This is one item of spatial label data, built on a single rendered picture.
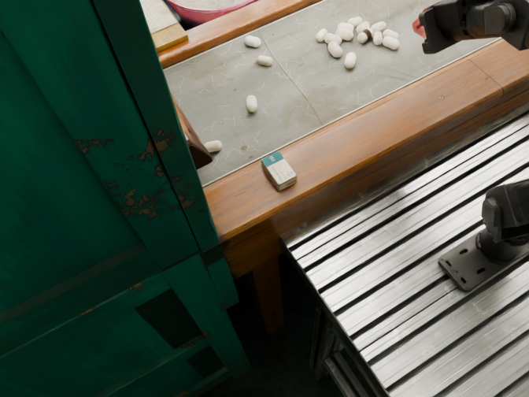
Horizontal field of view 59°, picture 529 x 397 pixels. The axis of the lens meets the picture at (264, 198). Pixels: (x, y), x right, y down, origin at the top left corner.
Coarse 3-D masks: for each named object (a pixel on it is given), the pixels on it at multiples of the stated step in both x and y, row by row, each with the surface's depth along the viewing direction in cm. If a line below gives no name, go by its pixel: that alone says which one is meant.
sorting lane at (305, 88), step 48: (336, 0) 104; (384, 0) 103; (432, 0) 102; (240, 48) 98; (288, 48) 97; (384, 48) 96; (480, 48) 94; (192, 96) 92; (240, 96) 91; (288, 96) 91; (336, 96) 90; (384, 96) 89; (240, 144) 85; (288, 144) 85
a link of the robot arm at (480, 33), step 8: (480, 0) 65; (488, 0) 64; (472, 8) 66; (480, 8) 64; (472, 16) 65; (480, 16) 64; (472, 24) 66; (480, 24) 65; (472, 32) 67; (480, 32) 66
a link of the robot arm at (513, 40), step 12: (504, 0) 58; (516, 0) 56; (528, 0) 54; (516, 12) 56; (528, 12) 54; (516, 24) 57; (528, 24) 55; (504, 36) 60; (516, 36) 57; (528, 36) 56; (516, 48) 58; (528, 48) 56
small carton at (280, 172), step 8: (264, 160) 78; (272, 160) 78; (280, 160) 78; (264, 168) 78; (272, 168) 77; (280, 168) 77; (288, 168) 77; (272, 176) 76; (280, 176) 76; (288, 176) 76; (296, 176) 76; (280, 184) 75; (288, 184) 77
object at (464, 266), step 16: (464, 240) 80; (480, 240) 78; (512, 240) 72; (528, 240) 72; (448, 256) 78; (464, 256) 78; (480, 256) 78; (496, 256) 76; (512, 256) 76; (448, 272) 77; (464, 272) 77; (496, 272) 77; (464, 288) 76
